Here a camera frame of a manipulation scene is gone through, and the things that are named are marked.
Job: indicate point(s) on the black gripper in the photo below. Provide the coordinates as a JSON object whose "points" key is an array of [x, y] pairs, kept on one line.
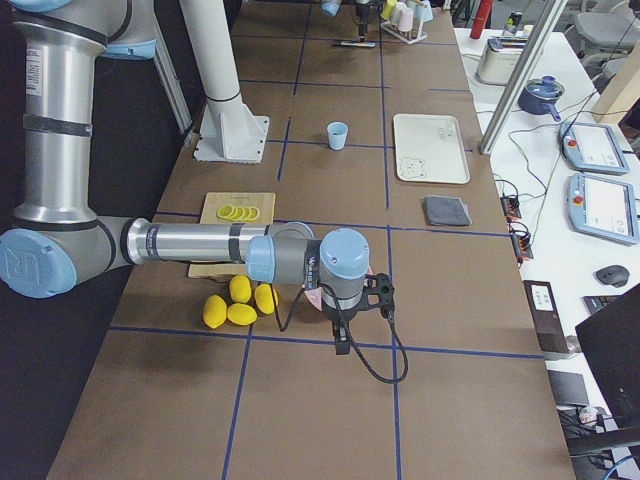
{"points": [[340, 315], [362, 15]]}

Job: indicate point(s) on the steel muddler rod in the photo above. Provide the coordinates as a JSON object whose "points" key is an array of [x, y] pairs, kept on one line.
{"points": [[355, 44]]}

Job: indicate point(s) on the yellow upturned cup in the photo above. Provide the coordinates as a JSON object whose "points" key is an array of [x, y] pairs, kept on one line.
{"points": [[387, 9]]}

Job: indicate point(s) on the pink upturned cup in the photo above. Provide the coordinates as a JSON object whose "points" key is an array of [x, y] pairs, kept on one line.
{"points": [[402, 18]]}

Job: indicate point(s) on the light blue paper cup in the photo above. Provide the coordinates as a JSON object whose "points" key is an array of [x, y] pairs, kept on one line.
{"points": [[336, 135]]}

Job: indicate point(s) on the pink bowl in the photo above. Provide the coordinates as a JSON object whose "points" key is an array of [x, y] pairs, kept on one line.
{"points": [[314, 297]]}

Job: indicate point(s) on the grey folded cloth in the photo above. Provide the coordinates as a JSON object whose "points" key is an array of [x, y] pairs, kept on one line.
{"points": [[446, 211]]}

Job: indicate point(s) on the whole yellow lemon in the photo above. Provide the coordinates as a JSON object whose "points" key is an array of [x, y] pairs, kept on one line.
{"points": [[214, 312], [241, 314], [266, 298], [240, 289]]}

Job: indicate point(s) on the red bottle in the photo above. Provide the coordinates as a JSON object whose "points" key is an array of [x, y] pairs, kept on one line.
{"points": [[481, 17]]}

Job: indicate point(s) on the cream toaster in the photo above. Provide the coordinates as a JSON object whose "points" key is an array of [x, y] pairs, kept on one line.
{"points": [[499, 59]]}

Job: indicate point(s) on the white bear tray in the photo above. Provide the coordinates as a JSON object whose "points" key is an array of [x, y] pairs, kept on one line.
{"points": [[429, 148]]}

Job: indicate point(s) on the lemon slice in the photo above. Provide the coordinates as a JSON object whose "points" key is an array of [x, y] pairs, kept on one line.
{"points": [[252, 214], [227, 212], [242, 213]]}

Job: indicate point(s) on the wooden cutting board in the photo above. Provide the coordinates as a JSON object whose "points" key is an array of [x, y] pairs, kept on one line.
{"points": [[213, 200]]}

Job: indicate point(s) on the blue saucepan with lid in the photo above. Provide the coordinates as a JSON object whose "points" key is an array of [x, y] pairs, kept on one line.
{"points": [[539, 97]]}

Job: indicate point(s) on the black keyboard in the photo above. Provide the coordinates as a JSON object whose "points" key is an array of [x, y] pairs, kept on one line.
{"points": [[598, 302]]}

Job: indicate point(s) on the black computer mouse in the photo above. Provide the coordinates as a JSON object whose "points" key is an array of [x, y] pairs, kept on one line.
{"points": [[612, 275]]}

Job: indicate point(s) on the teach pendant tablet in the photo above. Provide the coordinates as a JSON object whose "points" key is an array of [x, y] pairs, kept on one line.
{"points": [[604, 208], [592, 147]]}

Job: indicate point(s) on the aluminium frame post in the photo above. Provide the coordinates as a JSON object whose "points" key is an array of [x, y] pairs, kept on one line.
{"points": [[523, 70]]}

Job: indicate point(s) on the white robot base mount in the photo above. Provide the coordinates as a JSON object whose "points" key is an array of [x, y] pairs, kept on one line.
{"points": [[229, 131]]}

